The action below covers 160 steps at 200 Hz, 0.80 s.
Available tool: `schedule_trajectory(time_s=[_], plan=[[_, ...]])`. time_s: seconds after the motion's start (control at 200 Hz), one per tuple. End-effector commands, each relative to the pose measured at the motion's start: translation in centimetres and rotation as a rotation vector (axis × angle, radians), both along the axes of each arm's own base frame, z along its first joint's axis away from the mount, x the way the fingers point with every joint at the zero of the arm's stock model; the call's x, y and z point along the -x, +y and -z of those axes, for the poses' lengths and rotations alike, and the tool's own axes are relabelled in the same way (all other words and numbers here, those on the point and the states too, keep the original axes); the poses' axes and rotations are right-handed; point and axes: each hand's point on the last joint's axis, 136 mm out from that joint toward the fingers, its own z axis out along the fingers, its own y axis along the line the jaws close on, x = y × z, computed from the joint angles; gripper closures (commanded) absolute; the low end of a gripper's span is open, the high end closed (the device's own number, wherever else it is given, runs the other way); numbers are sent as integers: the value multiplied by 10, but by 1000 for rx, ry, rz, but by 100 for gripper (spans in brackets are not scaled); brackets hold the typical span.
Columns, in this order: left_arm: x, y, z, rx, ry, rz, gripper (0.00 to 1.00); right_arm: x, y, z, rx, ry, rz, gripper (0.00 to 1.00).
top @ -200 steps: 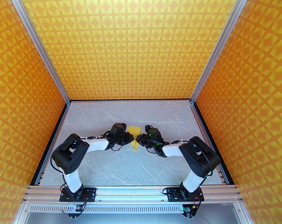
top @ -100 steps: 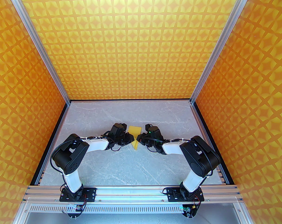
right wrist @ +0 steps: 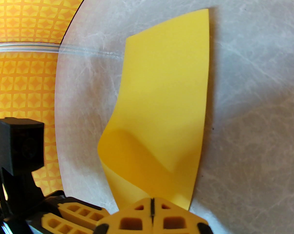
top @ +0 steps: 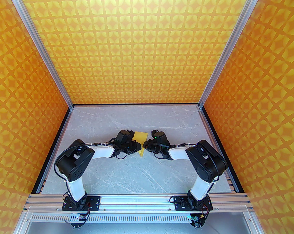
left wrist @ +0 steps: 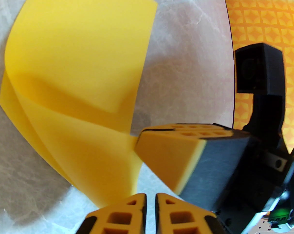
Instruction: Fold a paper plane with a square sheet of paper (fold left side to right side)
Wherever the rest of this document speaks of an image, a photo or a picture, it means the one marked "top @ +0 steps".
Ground yellow paper sheet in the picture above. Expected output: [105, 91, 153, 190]
[133, 131, 148, 157]

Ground small circuit board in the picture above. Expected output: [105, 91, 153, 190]
[190, 214, 206, 228]
[69, 213, 87, 228]

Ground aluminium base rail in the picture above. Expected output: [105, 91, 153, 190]
[24, 194, 253, 213]

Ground aluminium table side rail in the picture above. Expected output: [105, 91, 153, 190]
[198, 107, 240, 194]
[30, 107, 74, 194]

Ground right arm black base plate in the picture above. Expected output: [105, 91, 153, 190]
[174, 195, 213, 211]

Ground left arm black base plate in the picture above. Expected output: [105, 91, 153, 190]
[62, 195, 101, 211]

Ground slotted cable duct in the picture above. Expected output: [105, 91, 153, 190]
[30, 213, 249, 224]

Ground aluminium frame post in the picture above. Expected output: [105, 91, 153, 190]
[198, 0, 266, 109]
[4, 0, 73, 111]

